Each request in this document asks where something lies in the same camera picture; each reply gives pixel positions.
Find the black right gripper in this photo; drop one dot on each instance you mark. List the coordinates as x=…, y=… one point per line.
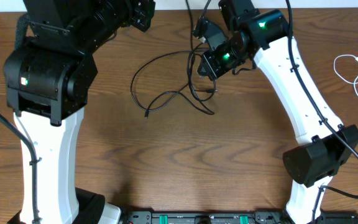
x=209, y=58

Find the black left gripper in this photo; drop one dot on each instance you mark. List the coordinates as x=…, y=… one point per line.
x=145, y=13

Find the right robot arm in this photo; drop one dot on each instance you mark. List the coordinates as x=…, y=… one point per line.
x=324, y=142

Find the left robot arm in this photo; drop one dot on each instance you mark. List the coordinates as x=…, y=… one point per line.
x=48, y=76

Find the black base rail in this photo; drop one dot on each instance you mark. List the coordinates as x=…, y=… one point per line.
x=261, y=216

